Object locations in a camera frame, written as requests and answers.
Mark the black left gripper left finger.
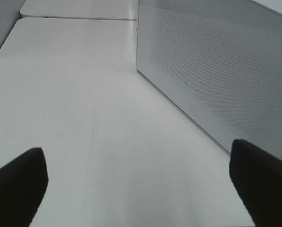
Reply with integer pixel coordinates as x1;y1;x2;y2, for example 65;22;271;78
0;148;49;227

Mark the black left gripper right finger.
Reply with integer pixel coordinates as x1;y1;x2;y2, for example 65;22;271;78
229;140;282;227

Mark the white microwave door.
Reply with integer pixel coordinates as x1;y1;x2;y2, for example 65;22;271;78
136;0;282;160

